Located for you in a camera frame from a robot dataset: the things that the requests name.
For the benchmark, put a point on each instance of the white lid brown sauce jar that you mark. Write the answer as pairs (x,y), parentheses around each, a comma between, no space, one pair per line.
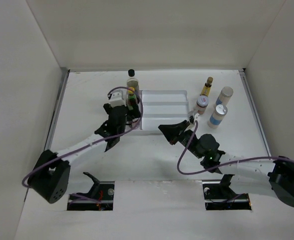
(201,104)

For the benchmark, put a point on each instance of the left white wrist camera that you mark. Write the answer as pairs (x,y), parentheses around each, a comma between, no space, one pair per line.
(116,98)

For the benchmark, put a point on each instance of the grey cap white shaker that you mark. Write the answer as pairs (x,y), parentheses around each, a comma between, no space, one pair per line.
(224,96)

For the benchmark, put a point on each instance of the black cap soy sauce bottle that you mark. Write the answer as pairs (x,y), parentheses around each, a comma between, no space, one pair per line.
(133,82)

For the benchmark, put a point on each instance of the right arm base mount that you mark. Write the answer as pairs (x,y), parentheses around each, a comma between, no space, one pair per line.
(218,196)

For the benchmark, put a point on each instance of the left metal table rail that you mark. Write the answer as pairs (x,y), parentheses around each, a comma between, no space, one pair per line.
(57,107)

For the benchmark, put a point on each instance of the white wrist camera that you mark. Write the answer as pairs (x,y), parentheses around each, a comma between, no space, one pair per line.
(193,116)
(116,98)

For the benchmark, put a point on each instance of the right metal table rail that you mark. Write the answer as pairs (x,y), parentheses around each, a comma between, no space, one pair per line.
(252,104)

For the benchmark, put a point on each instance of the white flip cap shaker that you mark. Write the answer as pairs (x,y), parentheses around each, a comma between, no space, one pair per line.
(220,111)

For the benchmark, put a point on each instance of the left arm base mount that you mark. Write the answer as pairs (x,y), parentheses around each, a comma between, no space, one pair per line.
(100,196)

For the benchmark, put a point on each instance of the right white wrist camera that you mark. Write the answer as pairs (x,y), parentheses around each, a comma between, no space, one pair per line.
(193,116)

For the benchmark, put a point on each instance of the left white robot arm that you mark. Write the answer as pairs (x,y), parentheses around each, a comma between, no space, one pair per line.
(50,175)

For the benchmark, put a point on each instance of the yellow cap chili sauce bottle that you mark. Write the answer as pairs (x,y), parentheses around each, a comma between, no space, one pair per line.
(131,98)

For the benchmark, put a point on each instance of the white divided plastic tray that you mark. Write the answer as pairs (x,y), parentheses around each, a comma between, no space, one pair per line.
(161,107)

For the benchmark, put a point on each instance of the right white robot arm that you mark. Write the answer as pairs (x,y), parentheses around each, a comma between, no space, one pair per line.
(262,175)

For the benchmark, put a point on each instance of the small yellow oil bottle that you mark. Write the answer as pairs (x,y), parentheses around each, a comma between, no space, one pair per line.
(207,87)

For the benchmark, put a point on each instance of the metal table rail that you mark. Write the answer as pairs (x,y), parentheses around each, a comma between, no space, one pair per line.
(57,107)
(252,104)

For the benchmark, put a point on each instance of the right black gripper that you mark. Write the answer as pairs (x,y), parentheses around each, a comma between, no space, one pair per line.
(171,131)

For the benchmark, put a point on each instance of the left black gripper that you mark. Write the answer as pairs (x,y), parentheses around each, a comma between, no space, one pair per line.
(134,114)

